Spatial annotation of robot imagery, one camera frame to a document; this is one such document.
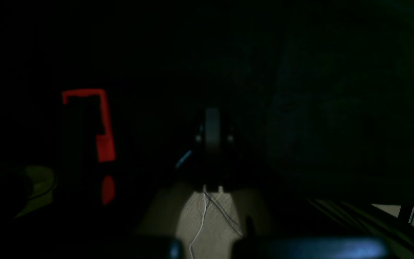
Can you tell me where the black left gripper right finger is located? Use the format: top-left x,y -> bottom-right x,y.
212,108 -> 387,259

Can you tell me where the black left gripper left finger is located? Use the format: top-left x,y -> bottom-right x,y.
158,108 -> 213,259

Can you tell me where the orange black clamp right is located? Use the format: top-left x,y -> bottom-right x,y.
59,88 -> 116,208

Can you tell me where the black table cloth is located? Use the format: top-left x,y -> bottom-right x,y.
0,0 -> 414,240

